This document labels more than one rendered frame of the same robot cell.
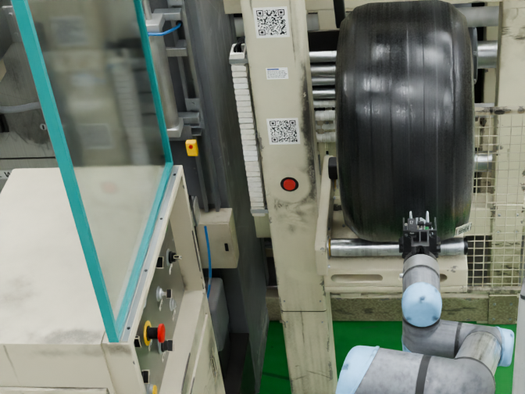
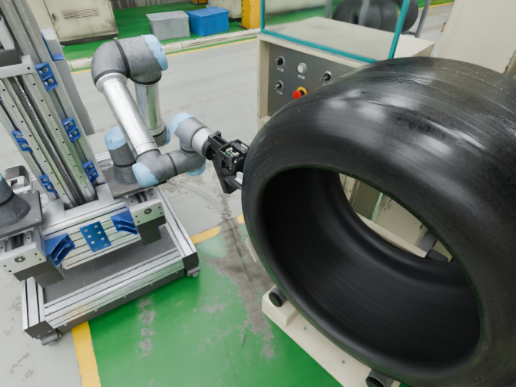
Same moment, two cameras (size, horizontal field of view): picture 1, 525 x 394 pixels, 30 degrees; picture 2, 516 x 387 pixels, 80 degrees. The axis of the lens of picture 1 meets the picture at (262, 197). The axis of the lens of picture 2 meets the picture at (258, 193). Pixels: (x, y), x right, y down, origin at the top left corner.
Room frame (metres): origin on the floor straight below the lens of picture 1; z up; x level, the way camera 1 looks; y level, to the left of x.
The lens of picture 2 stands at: (2.00, -0.84, 1.63)
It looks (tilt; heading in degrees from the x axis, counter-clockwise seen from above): 43 degrees down; 123
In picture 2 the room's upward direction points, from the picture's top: straight up
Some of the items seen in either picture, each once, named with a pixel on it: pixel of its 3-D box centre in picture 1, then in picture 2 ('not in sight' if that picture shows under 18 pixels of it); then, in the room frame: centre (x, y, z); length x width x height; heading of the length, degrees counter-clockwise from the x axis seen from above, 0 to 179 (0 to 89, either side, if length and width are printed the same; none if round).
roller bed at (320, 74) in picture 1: (316, 88); not in sight; (2.40, -0.19, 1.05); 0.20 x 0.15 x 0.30; 79
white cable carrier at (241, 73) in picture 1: (251, 134); not in sight; (2.00, 0.01, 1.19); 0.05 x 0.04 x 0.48; 169
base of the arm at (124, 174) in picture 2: not in sight; (128, 166); (0.89, -0.22, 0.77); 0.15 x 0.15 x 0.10
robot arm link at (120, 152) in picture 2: not in sight; (122, 143); (0.89, -0.21, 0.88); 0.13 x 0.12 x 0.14; 68
